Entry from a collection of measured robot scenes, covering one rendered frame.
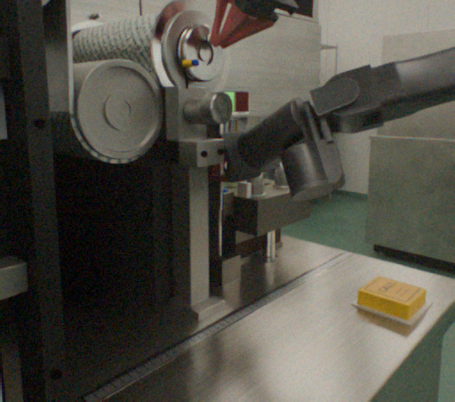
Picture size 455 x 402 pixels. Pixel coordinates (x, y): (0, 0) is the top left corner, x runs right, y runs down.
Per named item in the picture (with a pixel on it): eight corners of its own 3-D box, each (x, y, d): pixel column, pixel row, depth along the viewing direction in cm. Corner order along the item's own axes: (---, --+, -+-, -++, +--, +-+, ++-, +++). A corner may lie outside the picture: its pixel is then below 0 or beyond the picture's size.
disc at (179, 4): (149, 103, 54) (155, -19, 52) (147, 103, 54) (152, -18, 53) (227, 112, 65) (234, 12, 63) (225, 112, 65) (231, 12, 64)
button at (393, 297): (408, 323, 55) (409, 305, 55) (356, 305, 60) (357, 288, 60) (426, 304, 60) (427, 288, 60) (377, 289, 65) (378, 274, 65)
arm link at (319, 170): (361, 101, 58) (354, 73, 50) (390, 178, 54) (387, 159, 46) (279, 132, 62) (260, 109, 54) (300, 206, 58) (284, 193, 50)
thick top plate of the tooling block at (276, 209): (257, 237, 68) (258, 200, 67) (117, 198, 95) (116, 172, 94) (310, 217, 79) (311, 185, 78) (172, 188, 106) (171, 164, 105)
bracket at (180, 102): (201, 324, 55) (198, 84, 50) (169, 307, 59) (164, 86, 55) (227, 309, 59) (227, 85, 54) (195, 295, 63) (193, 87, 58)
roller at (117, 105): (81, 164, 48) (74, 54, 46) (-4, 148, 65) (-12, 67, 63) (163, 155, 56) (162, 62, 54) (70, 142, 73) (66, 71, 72)
